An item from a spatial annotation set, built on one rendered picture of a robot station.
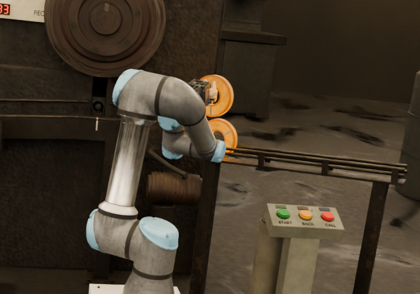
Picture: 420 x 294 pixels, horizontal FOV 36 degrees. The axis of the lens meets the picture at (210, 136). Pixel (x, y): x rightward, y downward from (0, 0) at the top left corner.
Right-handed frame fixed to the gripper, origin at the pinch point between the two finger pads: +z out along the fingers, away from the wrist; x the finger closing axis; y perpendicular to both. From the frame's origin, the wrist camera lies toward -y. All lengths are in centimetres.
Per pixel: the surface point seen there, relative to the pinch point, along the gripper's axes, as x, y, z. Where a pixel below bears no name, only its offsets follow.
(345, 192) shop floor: -10, -145, 189
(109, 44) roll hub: 41.8, 13.9, -6.1
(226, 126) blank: -3.6, -15.8, 4.0
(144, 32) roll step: 33.0, 16.6, 5.7
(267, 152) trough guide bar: -22.1, -21.1, 0.5
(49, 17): 65, 23, -11
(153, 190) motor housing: 19.2, -40.4, -15.1
